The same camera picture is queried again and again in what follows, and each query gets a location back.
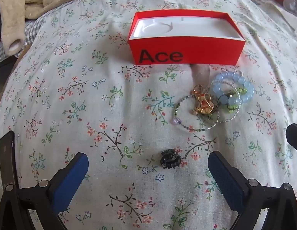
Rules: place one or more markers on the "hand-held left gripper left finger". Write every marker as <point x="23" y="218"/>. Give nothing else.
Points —
<point x="71" y="182"/>

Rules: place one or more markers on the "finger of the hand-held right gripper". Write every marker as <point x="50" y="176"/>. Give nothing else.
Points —
<point x="295" y="136"/>

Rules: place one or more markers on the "red cardboard box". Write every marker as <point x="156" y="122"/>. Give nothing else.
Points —
<point x="186" y="50"/>

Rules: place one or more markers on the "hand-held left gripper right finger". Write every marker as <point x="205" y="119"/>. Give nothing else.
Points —
<point x="225" y="182"/>

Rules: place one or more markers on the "grey checkered sheet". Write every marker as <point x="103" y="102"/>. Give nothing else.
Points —
<point x="31" y="28"/>

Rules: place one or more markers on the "floral bedsheet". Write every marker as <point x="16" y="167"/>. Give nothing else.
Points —
<point x="90" y="100"/>

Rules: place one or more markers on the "black hair claw clip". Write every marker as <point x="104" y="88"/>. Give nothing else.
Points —
<point x="169" y="159"/>

